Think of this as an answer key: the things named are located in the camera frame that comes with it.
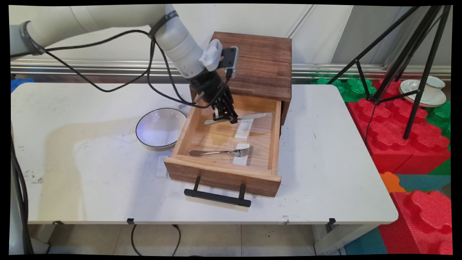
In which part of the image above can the white ceramic saucer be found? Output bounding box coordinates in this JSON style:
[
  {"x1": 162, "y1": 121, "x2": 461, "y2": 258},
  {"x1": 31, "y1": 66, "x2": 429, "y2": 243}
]
[{"x1": 399, "y1": 79, "x2": 448, "y2": 108}]

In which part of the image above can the black base cable bundle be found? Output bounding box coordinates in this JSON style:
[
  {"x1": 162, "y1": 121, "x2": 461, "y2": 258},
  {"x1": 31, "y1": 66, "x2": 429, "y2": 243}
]
[{"x1": 10, "y1": 136, "x2": 35, "y2": 255}]

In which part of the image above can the aluminium wall rail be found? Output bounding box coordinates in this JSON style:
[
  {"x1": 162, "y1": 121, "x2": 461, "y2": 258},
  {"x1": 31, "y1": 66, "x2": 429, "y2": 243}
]
[{"x1": 10, "y1": 58, "x2": 452, "y2": 82}]

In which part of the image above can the black tripod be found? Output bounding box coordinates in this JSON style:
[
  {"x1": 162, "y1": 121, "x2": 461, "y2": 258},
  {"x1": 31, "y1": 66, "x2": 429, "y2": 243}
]
[{"x1": 327, "y1": 5, "x2": 452, "y2": 140}]

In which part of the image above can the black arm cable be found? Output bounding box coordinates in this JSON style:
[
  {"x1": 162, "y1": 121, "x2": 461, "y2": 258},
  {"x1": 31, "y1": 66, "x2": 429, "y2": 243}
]
[{"x1": 10, "y1": 13, "x2": 231, "y2": 109}]

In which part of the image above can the silver table knife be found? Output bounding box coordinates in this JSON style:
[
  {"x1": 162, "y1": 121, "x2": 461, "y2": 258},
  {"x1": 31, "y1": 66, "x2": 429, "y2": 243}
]
[{"x1": 204, "y1": 112, "x2": 275, "y2": 126}]

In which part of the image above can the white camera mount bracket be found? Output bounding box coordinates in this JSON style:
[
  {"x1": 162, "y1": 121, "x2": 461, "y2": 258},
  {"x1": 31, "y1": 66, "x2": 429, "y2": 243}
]
[{"x1": 200, "y1": 39, "x2": 223, "y2": 72}]

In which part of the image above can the large red foam block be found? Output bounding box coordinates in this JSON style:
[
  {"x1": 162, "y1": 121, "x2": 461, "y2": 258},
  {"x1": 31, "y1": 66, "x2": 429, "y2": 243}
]
[{"x1": 346, "y1": 79, "x2": 452, "y2": 175}]

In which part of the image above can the silver metal fork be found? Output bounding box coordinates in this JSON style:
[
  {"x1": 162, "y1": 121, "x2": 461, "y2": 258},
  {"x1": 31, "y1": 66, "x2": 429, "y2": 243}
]
[{"x1": 189, "y1": 146, "x2": 254, "y2": 158}]

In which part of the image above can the white table leg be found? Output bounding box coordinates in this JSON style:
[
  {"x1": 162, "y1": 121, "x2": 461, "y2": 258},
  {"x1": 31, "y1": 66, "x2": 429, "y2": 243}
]
[{"x1": 312, "y1": 224, "x2": 380, "y2": 255}]

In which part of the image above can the green foam block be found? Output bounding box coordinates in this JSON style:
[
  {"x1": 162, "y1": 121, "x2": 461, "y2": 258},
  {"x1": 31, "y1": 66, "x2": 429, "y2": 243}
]
[{"x1": 310, "y1": 77, "x2": 378, "y2": 103}]

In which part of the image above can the blue object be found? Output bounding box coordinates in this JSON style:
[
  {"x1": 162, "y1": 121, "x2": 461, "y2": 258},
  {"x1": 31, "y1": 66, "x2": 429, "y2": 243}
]
[{"x1": 11, "y1": 77, "x2": 35, "y2": 93}]

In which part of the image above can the white ceramic cup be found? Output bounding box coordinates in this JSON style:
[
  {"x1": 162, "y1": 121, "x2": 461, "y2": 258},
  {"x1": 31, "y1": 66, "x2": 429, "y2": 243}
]
[{"x1": 408, "y1": 76, "x2": 446, "y2": 103}]

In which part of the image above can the black floor cable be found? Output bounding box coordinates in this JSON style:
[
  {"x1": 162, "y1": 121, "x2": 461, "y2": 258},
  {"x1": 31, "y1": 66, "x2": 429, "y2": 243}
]
[{"x1": 130, "y1": 224, "x2": 181, "y2": 256}]

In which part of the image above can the black drawer handle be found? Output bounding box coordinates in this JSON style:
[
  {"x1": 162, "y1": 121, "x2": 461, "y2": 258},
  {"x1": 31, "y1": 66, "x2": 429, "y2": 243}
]
[{"x1": 184, "y1": 176, "x2": 252, "y2": 208}]

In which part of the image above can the white bowl black rim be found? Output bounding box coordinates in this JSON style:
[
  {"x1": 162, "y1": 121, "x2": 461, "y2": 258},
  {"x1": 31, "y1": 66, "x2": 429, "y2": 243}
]
[{"x1": 136, "y1": 108, "x2": 188, "y2": 151}]

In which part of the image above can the dark wooden drawer cabinet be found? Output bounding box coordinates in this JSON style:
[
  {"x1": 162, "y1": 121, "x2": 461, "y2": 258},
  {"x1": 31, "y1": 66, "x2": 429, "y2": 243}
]
[{"x1": 189, "y1": 31, "x2": 293, "y2": 126}]

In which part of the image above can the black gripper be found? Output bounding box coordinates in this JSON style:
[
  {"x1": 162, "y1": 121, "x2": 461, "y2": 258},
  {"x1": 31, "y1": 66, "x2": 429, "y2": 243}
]
[{"x1": 189, "y1": 70, "x2": 239, "y2": 125}]

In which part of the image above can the orange foam piece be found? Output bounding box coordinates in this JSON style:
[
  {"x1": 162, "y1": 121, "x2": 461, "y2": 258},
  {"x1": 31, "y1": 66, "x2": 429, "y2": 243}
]
[{"x1": 380, "y1": 172, "x2": 407, "y2": 194}]

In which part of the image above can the teal foam mat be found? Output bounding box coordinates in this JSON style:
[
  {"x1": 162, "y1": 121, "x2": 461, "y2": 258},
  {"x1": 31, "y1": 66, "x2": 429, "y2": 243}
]
[{"x1": 396, "y1": 174, "x2": 452, "y2": 192}]

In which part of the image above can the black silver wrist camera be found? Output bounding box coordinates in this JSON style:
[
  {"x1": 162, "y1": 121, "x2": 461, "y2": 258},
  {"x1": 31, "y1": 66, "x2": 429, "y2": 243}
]
[{"x1": 220, "y1": 46, "x2": 239, "y2": 80}]

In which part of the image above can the light wooden drawer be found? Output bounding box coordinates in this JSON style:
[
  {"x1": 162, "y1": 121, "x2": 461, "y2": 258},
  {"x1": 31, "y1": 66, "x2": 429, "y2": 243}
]
[{"x1": 164, "y1": 90, "x2": 283, "y2": 198}]

